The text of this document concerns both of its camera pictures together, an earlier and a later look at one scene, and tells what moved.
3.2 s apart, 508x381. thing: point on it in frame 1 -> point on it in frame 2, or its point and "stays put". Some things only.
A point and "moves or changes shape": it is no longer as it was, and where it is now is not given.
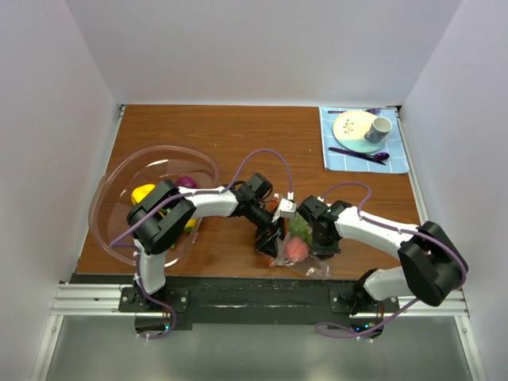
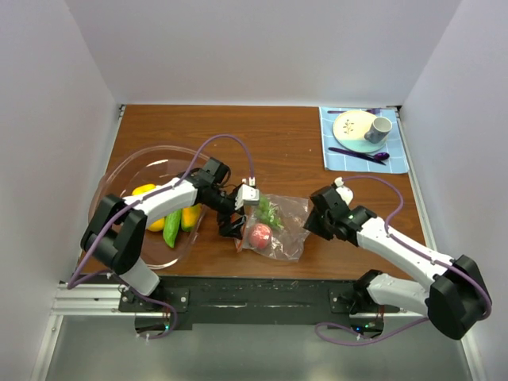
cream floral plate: x=348 y=131 stays put
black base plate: x=252 y=302 stays put
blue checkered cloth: x=397 y=163 stays put
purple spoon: x=380 y=155 stays put
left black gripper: x=267 y=244 -> x=226 y=228
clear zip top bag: x=295 y=249 moves or changes shape
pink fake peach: x=297 y=249 moves or changes shape
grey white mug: x=378 y=132 stays put
